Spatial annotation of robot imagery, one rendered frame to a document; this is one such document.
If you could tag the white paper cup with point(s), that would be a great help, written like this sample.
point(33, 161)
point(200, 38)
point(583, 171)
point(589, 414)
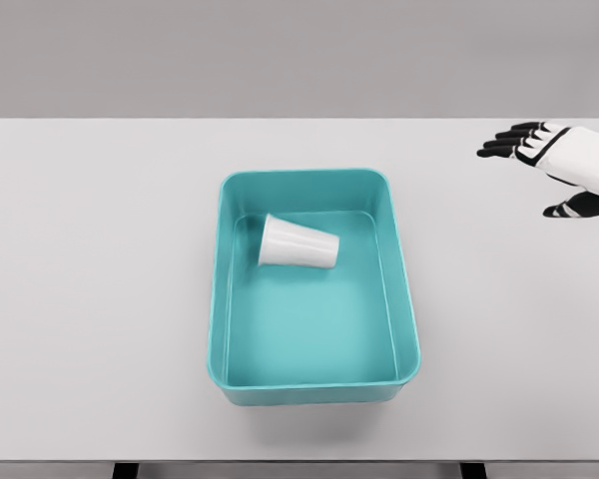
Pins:
point(297, 242)

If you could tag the teal plastic basket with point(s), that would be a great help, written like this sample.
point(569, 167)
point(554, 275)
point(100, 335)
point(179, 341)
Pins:
point(309, 324)

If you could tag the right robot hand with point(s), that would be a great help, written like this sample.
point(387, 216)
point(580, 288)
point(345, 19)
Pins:
point(579, 154)

